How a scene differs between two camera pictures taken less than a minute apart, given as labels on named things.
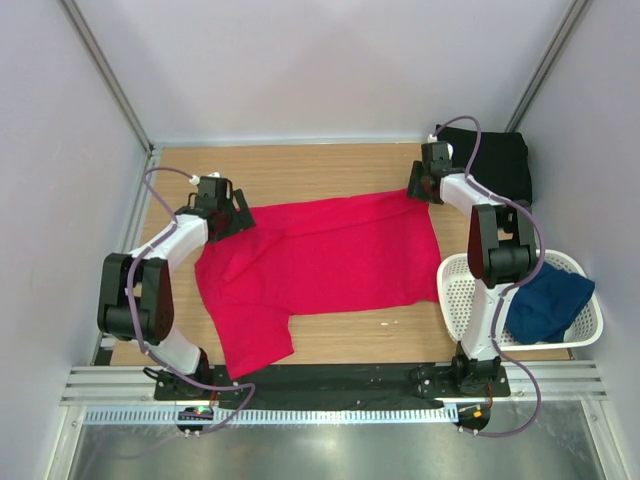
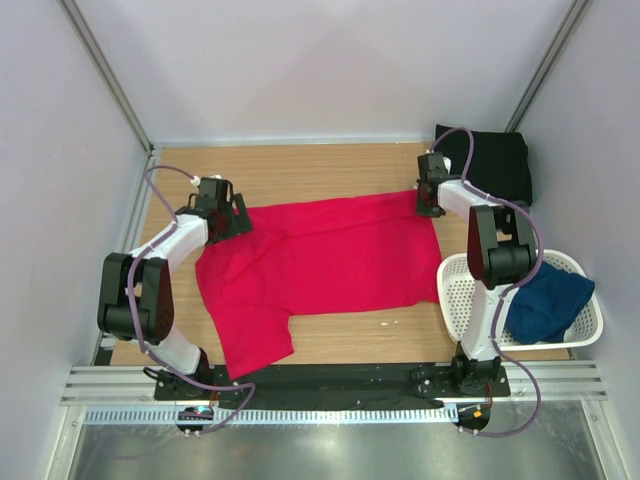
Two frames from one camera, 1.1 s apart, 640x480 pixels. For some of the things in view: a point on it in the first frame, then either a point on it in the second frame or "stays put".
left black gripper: [240, 222] stays put
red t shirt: [348, 254] stays put
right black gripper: [413, 185] to [423, 210]
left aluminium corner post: [106, 69] stays put
